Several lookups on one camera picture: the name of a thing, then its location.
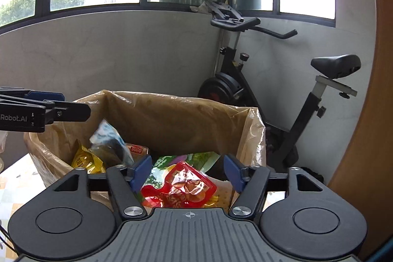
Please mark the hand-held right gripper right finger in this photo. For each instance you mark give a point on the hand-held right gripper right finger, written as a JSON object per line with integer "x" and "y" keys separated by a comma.
{"x": 233, "y": 171}

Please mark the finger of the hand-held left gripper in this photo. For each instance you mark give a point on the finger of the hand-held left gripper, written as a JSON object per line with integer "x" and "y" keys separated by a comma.
{"x": 70, "y": 113}
{"x": 46, "y": 95}

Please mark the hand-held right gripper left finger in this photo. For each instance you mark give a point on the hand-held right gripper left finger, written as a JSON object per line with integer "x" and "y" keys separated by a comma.
{"x": 141, "y": 171}

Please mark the brown bun packet red label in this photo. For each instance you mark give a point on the brown bun packet red label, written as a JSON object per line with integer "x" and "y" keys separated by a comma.
{"x": 138, "y": 150}

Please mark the clear cracker packet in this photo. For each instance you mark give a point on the clear cracker packet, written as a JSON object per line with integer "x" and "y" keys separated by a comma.
{"x": 222, "y": 194}

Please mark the green snack packet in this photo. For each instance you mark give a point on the green snack packet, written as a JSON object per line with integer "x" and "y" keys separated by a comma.
{"x": 199, "y": 159}

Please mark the clear plastic box liner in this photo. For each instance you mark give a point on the clear plastic box liner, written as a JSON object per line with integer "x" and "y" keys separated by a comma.
{"x": 256, "y": 139}

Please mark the blue white snack packet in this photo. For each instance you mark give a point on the blue white snack packet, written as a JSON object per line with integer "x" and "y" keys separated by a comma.
{"x": 106, "y": 131}

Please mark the red snack packet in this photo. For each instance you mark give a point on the red snack packet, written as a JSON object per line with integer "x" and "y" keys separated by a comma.
{"x": 184, "y": 185}

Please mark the yellow snack packet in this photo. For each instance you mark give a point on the yellow snack packet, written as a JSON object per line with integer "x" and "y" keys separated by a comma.
{"x": 84, "y": 162}

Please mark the brown cardboard box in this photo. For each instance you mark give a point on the brown cardboard box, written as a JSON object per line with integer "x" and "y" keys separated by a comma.
{"x": 184, "y": 127}

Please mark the black exercise bike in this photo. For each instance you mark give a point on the black exercise bike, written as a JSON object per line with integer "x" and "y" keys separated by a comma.
{"x": 307, "y": 114}

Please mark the thin metal pole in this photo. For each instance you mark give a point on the thin metal pole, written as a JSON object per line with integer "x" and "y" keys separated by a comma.
{"x": 220, "y": 47}

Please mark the wooden cabinet panel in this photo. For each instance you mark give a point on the wooden cabinet panel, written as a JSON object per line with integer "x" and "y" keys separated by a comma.
{"x": 368, "y": 96}

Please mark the crumpled beige rag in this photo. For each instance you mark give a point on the crumpled beige rag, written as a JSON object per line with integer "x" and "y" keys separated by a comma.
{"x": 199, "y": 8}

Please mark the teal cloth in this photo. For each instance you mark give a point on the teal cloth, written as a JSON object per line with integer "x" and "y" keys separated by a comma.
{"x": 382, "y": 252}

